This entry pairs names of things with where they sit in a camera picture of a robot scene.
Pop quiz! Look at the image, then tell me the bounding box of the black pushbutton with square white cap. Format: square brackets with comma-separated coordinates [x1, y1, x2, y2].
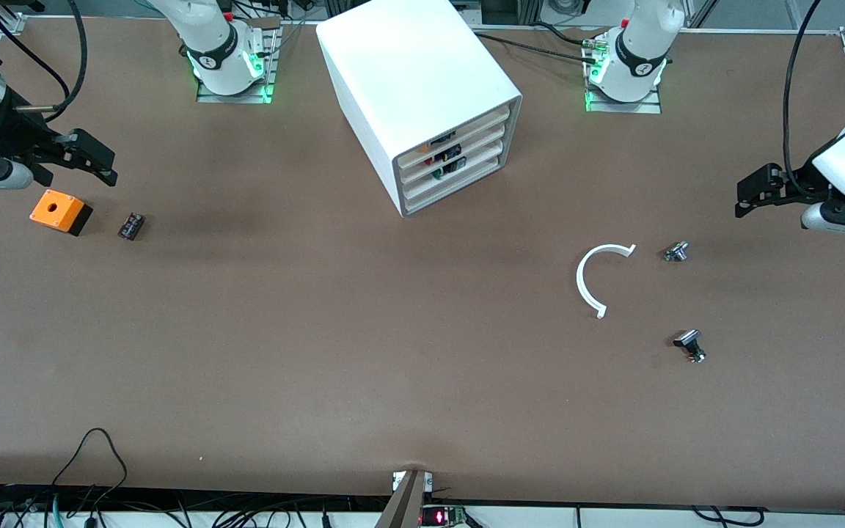
[673, 329, 707, 364]

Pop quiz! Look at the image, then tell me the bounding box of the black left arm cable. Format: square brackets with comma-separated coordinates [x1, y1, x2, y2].
[782, 0, 834, 200]

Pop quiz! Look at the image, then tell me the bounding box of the black looped cable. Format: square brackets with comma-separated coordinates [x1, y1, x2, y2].
[52, 428, 128, 507]

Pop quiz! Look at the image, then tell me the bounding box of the orange button enclosure box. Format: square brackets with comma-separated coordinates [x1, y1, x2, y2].
[29, 189, 93, 237]

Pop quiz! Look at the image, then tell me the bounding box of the metal camera post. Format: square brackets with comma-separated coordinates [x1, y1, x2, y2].
[375, 469, 434, 528]

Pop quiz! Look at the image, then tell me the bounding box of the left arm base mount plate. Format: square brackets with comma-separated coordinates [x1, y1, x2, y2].
[582, 38, 664, 114]

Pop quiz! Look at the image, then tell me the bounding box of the white semicircular plastic bracket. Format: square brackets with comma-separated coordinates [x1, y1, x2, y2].
[576, 243, 637, 320]

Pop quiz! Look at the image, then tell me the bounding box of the small device with red display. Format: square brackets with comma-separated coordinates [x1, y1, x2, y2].
[421, 505, 467, 527]

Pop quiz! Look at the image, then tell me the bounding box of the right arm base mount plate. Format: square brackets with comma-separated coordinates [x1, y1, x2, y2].
[195, 29, 282, 105]

